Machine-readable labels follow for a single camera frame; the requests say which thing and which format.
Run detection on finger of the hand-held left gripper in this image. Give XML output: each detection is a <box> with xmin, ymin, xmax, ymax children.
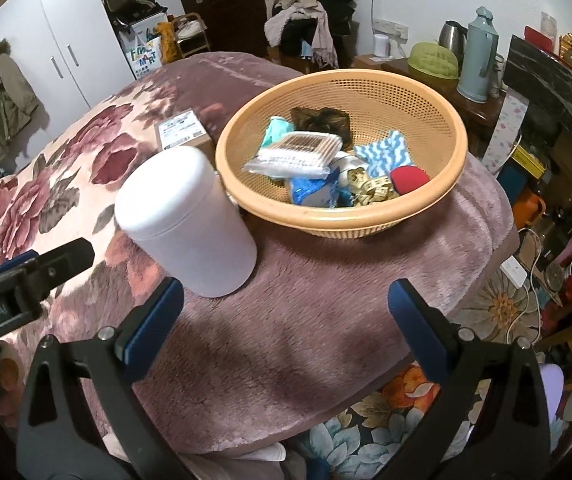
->
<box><xmin>0</xmin><ymin>249</ymin><xmax>41</xmax><ymax>278</ymax></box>
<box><xmin>25</xmin><ymin>237</ymin><xmax>95</xmax><ymax>307</ymax></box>

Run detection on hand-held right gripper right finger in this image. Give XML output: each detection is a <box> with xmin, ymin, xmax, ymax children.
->
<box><xmin>381</xmin><ymin>278</ymin><xmax>552</xmax><ymax>480</ymax></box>

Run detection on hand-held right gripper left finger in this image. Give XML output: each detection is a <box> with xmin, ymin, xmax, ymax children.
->
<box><xmin>16</xmin><ymin>276</ymin><xmax>202</xmax><ymax>480</ymax></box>

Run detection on yellow measuring tape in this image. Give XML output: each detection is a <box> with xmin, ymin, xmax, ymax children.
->
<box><xmin>346</xmin><ymin>167</ymin><xmax>401</xmax><ymax>207</ymax></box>

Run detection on red makeup sponge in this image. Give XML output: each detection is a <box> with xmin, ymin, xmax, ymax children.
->
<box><xmin>389</xmin><ymin>166</ymin><xmax>431</xmax><ymax>196</ymax></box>

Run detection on blue tissue pack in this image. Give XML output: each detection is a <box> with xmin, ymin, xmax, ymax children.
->
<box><xmin>290</xmin><ymin>155</ymin><xmax>367</xmax><ymax>208</ymax></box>

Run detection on blue white striped cloth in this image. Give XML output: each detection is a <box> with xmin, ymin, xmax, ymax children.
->
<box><xmin>353</xmin><ymin>130</ymin><xmax>413</xmax><ymax>176</ymax></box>

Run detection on clear cotton swab box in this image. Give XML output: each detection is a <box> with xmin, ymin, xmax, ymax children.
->
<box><xmin>243</xmin><ymin>131</ymin><xmax>344</xmax><ymax>178</ymax></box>

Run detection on teal face mask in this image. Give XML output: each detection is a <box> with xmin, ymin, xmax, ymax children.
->
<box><xmin>261</xmin><ymin>116</ymin><xmax>294</xmax><ymax>148</ymax></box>

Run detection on dark patterned cloth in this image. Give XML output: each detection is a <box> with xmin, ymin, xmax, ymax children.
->
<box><xmin>288</xmin><ymin>106</ymin><xmax>352</xmax><ymax>151</ymax></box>

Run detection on orange plastic basket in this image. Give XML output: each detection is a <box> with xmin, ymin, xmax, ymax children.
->
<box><xmin>215</xmin><ymin>69</ymin><xmax>468</xmax><ymax>239</ymax></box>

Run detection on floral bedsheet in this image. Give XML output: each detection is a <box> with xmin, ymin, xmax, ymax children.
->
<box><xmin>286</xmin><ymin>260</ymin><xmax>542</xmax><ymax>480</ymax></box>

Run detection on white plastic jar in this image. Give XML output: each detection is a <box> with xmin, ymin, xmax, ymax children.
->
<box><xmin>114</xmin><ymin>146</ymin><xmax>258</xmax><ymax>298</ymax></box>

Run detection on cardboard box with white label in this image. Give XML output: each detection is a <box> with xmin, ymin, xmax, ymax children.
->
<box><xmin>155</xmin><ymin>110</ymin><xmax>217</xmax><ymax>163</ymax></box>

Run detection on white printed shopping bag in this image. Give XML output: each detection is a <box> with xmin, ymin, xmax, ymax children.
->
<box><xmin>123</xmin><ymin>35</ymin><xmax>163</xmax><ymax>80</ymax></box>

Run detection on floral patterned paper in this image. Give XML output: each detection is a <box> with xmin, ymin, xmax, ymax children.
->
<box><xmin>483</xmin><ymin>91</ymin><xmax>531</xmax><ymax>176</ymax></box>

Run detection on dark wooden side table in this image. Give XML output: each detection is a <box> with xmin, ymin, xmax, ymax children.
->
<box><xmin>383</xmin><ymin>57</ymin><xmax>507</xmax><ymax>141</ymax></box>

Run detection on yellow bag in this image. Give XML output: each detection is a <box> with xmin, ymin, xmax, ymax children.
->
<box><xmin>157</xmin><ymin>21</ymin><xmax>179</xmax><ymax>65</ymax></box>

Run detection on white wardrobe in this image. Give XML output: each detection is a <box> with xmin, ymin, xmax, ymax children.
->
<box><xmin>0</xmin><ymin>0</ymin><xmax>139</xmax><ymax>171</ymax></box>

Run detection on wooden shoe rack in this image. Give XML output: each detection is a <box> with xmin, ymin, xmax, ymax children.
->
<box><xmin>171</xmin><ymin>12</ymin><xmax>212</xmax><ymax>58</ymax></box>

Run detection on dark clothes heap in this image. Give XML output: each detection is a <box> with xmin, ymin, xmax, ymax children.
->
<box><xmin>111</xmin><ymin>0</ymin><xmax>169</xmax><ymax>28</ymax></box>

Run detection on green mesh food cover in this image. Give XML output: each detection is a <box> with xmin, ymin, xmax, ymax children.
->
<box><xmin>408</xmin><ymin>41</ymin><xmax>462</xmax><ymax>82</ymax></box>

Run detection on light blue thermos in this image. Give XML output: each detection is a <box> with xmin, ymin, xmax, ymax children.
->
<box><xmin>457</xmin><ymin>6</ymin><xmax>501</xmax><ymax>105</ymax></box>

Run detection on stack of cardboard boxes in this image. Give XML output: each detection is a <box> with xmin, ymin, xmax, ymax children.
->
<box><xmin>351</xmin><ymin>54</ymin><xmax>384</xmax><ymax>71</ymax></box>

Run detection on black marble cabinet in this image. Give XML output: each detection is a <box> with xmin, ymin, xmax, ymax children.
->
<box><xmin>502</xmin><ymin>35</ymin><xmax>572</xmax><ymax>151</ymax></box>

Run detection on steel electric kettle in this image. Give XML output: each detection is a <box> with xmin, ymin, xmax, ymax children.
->
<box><xmin>437</xmin><ymin>20</ymin><xmax>468</xmax><ymax>58</ymax></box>

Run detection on dark brown door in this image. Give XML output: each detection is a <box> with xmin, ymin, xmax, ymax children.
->
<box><xmin>168</xmin><ymin>0</ymin><xmax>267</xmax><ymax>58</ymax></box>

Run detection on red box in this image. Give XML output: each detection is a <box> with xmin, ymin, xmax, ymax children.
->
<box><xmin>522</xmin><ymin>25</ymin><xmax>562</xmax><ymax>56</ymax></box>

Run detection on pile of clothes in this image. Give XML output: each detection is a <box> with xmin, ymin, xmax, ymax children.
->
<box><xmin>265</xmin><ymin>0</ymin><xmax>359</xmax><ymax>68</ymax></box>

